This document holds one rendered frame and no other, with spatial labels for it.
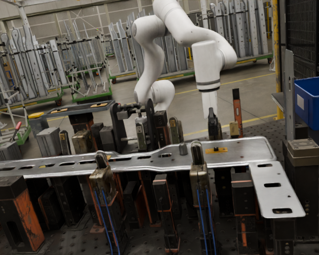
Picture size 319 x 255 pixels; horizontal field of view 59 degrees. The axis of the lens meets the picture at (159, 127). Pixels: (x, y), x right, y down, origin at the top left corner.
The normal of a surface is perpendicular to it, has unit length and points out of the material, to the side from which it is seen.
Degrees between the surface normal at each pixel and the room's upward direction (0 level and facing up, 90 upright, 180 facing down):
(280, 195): 0
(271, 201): 0
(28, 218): 90
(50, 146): 90
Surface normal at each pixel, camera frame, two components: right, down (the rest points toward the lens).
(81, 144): -0.17, 0.34
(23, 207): 0.97, -0.11
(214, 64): 0.48, 0.22
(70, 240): -0.17, -0.93
